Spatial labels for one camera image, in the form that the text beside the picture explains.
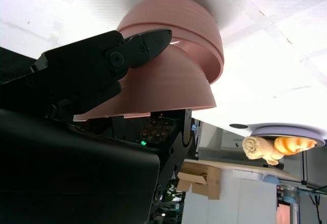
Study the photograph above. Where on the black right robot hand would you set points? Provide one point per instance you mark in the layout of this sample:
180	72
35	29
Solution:
64	170

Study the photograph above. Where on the pink plastic bowl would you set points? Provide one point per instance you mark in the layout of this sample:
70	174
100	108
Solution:
215	68
173	86
173	14

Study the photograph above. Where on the brown cardboard box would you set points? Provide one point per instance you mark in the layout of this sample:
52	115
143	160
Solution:
201	180

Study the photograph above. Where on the grey metal panel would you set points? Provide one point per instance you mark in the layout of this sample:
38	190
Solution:
219	147

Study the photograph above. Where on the light wooden board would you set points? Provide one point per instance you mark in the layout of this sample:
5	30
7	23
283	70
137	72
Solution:
242	166

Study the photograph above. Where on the black round table grommet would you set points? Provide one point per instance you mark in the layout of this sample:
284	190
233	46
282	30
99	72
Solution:
238	126

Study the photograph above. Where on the white cabinet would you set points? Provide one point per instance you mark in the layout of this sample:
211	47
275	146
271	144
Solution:
242	203

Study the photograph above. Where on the rolled beige towel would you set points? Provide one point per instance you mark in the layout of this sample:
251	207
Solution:
255	147

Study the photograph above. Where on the light blue dome object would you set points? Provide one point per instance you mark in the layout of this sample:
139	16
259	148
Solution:
271	180

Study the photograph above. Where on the grey metal cylinder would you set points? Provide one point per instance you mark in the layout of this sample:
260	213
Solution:
290	194

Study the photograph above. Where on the round white plate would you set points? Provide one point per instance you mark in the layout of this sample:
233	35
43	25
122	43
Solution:
288	130

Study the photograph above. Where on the orange croissant bread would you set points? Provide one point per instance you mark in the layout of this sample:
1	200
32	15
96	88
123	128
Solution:
293	144

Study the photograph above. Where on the aluminium frame profile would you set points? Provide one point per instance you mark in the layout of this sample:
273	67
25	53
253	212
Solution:
304	167

